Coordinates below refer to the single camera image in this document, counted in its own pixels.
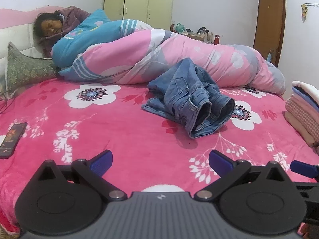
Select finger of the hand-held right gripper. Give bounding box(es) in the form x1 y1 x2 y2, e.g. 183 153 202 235
290 160 319 179
295 182 319 226

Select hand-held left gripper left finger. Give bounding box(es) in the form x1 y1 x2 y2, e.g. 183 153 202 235
37 150 128 202

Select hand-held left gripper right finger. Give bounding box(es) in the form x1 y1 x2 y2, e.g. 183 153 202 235
194 150 286 202

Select blue jeans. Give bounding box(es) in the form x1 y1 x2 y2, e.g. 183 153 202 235
142 58 236 138

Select stack of folded clothes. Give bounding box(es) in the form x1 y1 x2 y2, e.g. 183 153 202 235
284 80 319 155

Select pink floral blanket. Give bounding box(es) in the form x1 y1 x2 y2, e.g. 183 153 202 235
0 76 319 234

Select black smartphone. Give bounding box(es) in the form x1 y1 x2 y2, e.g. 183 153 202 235
0 122 28 159

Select pink and blue floral quilt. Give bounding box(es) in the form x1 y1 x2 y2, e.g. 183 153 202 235
50 9 287 95

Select green floral pillow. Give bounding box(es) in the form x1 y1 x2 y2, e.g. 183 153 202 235
5 42 59 92

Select cluttered wooden table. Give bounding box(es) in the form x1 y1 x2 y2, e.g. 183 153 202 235
171 26 215 41

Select brown wooden door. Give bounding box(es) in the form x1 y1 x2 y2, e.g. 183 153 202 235
253 0 287 68

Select white padded headboard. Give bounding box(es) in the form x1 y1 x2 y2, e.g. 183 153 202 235
0 8 54 76

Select yellow wardrobe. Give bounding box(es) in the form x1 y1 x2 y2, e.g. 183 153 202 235
103 0 175 29

